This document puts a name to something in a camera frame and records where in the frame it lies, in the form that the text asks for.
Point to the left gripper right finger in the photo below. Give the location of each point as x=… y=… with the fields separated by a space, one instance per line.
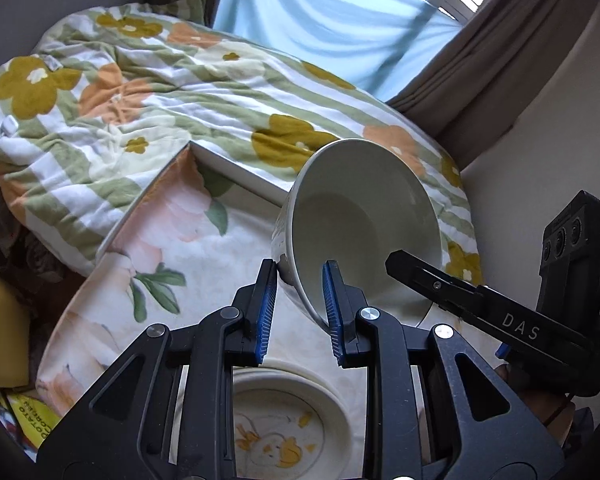
x=365 y=337

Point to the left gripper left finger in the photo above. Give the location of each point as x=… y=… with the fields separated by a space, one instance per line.
x=233 y=336

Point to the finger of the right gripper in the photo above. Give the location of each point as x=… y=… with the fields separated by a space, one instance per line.
x=530 y=334

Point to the cream ceramic bowl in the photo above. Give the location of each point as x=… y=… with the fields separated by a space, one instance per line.
x=355 y=202

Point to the person's right hand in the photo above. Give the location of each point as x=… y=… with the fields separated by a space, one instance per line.
x=553 y=410

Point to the white embossed tablecloth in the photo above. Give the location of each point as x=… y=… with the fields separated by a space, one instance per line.
x=464 y=386

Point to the floral peach tablecloth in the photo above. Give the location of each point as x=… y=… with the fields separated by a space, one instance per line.
x=191 y=241

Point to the small duck print plate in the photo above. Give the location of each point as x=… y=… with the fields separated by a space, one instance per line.
x=287 y=426

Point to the yellow book on floor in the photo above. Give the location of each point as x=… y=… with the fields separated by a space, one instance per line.
x=35 y=420

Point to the brown left curtain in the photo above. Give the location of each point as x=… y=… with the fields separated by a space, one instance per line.
x=478 y=84

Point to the striped floral duvet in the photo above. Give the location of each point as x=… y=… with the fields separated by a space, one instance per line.
x=109 y=95

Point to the light blue window cloth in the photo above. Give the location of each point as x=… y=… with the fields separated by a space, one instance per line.
x=379 y=46

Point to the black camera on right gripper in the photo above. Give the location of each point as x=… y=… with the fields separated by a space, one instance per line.
x=570 y=267

